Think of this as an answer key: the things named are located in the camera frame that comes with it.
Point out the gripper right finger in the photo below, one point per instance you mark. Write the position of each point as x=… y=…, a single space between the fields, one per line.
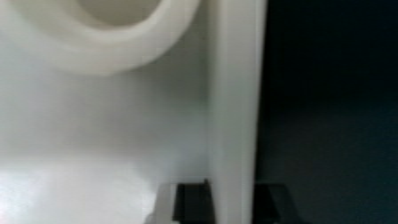
x=275 y=205

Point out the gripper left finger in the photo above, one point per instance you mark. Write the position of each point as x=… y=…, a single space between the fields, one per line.
x=193 y=205

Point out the white square table top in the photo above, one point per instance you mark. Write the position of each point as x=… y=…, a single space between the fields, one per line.
x=129 y=108

